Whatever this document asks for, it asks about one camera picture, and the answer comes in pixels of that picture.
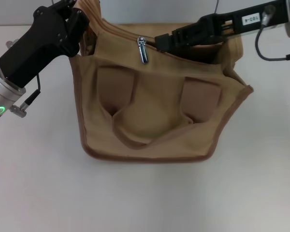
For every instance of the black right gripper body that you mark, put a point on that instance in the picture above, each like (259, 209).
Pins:
(251, 21)

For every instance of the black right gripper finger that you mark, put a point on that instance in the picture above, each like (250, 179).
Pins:
(207, 39)
(183, 32)

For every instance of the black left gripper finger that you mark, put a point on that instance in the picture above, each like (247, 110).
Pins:
(62, 3)
(81, 19)

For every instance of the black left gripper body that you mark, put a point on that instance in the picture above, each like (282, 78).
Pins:
(38, 50)

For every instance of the silver zipper pull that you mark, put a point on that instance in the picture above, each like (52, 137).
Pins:
(143, 52)

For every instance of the khaki canvas food bag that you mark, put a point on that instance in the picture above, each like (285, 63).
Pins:
(159, 108)

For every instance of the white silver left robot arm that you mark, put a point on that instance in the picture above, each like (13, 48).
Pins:
(2, 96)

